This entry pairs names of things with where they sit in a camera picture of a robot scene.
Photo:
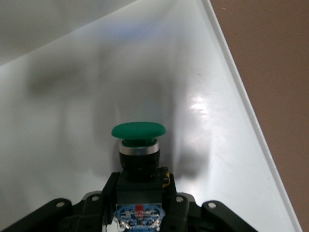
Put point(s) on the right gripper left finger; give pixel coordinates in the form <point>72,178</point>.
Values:
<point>96,212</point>

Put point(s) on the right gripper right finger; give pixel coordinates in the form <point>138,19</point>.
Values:
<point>183,215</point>

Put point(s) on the white plastic drawer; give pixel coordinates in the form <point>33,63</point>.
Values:
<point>72,120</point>

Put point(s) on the green mushroom push button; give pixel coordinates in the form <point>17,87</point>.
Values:
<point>138,131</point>

